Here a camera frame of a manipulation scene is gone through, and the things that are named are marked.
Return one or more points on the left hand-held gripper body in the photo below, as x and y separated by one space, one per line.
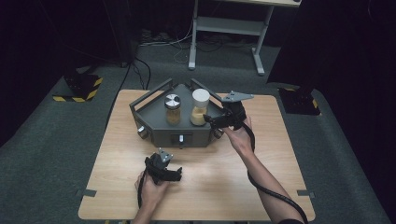
157 169

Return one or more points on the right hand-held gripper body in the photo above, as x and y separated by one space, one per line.
235 110

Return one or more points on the person's right hand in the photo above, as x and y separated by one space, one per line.
239 140

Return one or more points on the person's left hand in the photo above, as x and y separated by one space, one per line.
152 194

